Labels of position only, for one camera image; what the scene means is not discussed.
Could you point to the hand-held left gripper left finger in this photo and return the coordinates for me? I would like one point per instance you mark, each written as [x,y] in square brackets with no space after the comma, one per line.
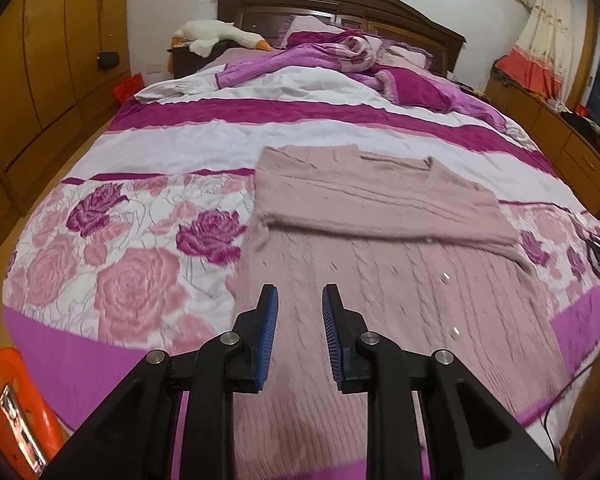
[267,340]

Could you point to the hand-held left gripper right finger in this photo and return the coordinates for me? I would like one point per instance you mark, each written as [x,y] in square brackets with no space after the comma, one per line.
[331,340]

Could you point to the pink knit cardigan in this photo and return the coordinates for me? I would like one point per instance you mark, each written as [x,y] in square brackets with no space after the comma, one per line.
[380,270]

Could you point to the black clothes pile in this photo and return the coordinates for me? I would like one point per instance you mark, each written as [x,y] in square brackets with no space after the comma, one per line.
[582,122]

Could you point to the floral purple bed quilt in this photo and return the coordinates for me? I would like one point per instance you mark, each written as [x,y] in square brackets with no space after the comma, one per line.
[130,280]

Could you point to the orange plastic stool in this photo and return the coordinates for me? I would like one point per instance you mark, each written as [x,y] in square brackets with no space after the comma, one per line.
[30,410]

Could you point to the crumpled purple blanket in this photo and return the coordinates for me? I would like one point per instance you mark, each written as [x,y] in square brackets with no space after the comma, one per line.
[415,90]

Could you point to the red bag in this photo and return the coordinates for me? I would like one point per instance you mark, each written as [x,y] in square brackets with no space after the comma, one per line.
[128,88]

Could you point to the dark wooden nightstand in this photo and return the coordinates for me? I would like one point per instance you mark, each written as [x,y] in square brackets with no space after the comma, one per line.
[185,62]

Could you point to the low wooden cabinet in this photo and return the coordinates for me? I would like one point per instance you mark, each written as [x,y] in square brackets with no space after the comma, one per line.
[545,125]

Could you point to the white goose plush toy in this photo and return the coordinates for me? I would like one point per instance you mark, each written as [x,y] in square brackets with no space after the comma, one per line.
[210,32]

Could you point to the pink pillow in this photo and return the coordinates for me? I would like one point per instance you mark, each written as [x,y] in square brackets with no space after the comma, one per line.
[307,27]

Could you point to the dark wooden headboard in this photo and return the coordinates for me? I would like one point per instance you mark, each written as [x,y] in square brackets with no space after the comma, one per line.
[380,10]

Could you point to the wooden wardrobe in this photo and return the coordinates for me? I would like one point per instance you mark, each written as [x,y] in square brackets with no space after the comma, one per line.
[40,60]

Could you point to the cream and orange curtain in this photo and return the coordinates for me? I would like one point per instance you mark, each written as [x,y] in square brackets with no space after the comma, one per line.
[540,40]

